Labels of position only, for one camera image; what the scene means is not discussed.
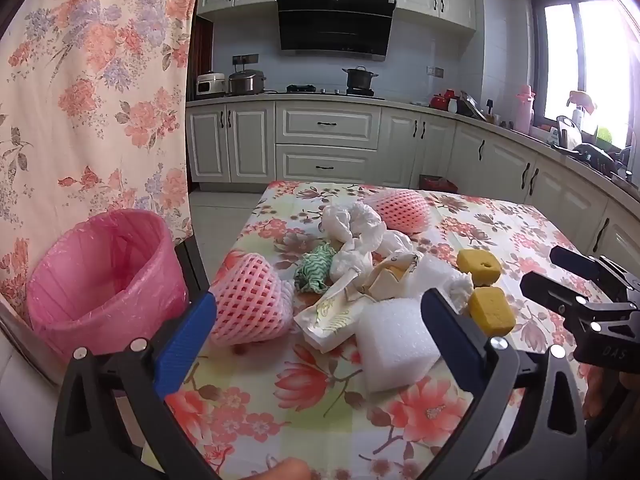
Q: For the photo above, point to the pink bagged waste bin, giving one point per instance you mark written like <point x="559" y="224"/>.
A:
<point x="100" y="280"/>

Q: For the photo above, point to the metal tray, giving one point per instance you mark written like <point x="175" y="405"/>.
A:
<point x="472" y="106"/>

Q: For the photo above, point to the black cooking pot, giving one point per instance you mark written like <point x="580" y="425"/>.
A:
<point x="360" y="79"/>

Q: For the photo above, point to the floral tablecloth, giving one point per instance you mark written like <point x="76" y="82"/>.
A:
<point x="310" y="410"/>

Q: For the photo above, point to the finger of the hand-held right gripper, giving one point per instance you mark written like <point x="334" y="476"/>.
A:
<point x="575" y="260"/>
<point x="550" y="292"/>

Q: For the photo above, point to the pink cloth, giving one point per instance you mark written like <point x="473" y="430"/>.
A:
<point x="582" y="101"/>

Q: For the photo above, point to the floral cloth cover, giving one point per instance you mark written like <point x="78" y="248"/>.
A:
<point x="100" y="85"/>

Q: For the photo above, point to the silver pressure cooker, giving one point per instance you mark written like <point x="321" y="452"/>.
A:
<point x="246" y="82"/>

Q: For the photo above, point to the white rice cooker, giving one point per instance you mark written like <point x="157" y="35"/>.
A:
<point x="210" y="85"/>

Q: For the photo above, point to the white foam sheet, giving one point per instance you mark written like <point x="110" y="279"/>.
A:
<point x="430" y="272"/>

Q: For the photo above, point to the red kettle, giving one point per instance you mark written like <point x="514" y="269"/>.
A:
<point x="442" y="101"/>

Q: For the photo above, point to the pink thermos flask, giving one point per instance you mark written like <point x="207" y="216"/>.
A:
<point x="525" y="110"/>

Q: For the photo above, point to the small wall socket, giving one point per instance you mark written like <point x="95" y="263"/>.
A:
<point x="435" y="71"/>

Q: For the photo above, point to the red floor bin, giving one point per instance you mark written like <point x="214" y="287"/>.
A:
<point x="437" y="184"/>

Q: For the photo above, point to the yellow sponge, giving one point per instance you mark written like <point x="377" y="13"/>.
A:
<point x="477" y="262"/>
<point x="490" y="310"/>

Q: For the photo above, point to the green patterned wrapper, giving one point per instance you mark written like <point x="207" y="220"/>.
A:
<point x="315" y="267"/>

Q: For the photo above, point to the person's right hand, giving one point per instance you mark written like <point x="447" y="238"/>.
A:
<point x="600" y="395"/>

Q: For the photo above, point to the cream paper carton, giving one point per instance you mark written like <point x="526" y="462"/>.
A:
<point x="395" y="272"/>

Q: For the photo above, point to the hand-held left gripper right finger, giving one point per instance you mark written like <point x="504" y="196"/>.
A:
<point x="450" y="327"/>

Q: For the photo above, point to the white foam block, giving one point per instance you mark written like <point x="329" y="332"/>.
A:
<point x="395" y="345"/>

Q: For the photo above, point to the black range hood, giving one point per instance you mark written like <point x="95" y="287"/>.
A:
<point x="335" y="25"/>

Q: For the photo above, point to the dark wall socket strip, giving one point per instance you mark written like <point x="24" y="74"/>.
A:
<point x="245" y="59"/>

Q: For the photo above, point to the black gas stove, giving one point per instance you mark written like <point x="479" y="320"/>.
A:
<point x="325" y="91"/>

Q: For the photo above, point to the kitchen window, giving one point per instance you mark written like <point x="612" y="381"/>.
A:
<point x="565" y="60"/>

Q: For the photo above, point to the cream printed paper wrapper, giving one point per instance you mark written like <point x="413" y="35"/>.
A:
<point x="330" y="320"/>

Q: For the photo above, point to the white lower kitchen cabinets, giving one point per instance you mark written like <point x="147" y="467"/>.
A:
<point x="325" y="125"/>

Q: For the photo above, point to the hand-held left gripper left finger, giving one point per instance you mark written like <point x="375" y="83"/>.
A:
<point x="182" y="332"/>

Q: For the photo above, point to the pink foam fruit net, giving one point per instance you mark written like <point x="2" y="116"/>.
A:
<point x="245" y="300"/>
<point x="400" y="207"/>

